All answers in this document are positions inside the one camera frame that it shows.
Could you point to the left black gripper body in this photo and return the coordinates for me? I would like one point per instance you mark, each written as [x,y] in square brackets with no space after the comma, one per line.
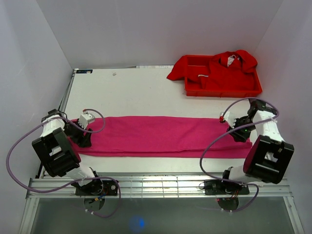
[74,133]

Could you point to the pink trousers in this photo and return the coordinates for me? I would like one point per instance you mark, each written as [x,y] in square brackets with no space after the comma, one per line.
[144,136]

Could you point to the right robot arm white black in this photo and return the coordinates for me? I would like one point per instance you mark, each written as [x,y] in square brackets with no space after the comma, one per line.
[269,155]

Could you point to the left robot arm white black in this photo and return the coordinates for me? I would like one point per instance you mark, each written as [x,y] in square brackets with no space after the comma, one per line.
[55,149]

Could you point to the red trousers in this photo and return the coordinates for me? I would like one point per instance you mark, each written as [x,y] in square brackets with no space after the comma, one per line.
[225,71]

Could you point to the blue label sticker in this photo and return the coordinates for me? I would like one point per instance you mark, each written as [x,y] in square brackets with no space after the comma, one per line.
[84,71]

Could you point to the red plastic bin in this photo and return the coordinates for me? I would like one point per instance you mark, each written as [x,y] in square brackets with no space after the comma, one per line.
[192,89]

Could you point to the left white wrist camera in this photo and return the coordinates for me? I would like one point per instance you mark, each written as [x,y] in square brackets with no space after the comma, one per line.
[85,119]

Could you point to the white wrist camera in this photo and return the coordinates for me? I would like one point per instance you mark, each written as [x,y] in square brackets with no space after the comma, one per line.
[85,119]
[227,117]

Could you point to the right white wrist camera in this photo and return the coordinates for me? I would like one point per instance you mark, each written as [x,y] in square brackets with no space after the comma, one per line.
[227,117]

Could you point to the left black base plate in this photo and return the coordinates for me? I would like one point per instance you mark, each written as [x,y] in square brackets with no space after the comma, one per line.
[111,189]

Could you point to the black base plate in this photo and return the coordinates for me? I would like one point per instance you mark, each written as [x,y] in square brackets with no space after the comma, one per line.
[111,189]
[218,187]

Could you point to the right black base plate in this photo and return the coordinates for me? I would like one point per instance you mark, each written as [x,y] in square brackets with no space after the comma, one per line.
[218,187]

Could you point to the aluminium rail frame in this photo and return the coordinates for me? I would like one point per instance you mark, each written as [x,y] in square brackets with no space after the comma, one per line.
[162,204]

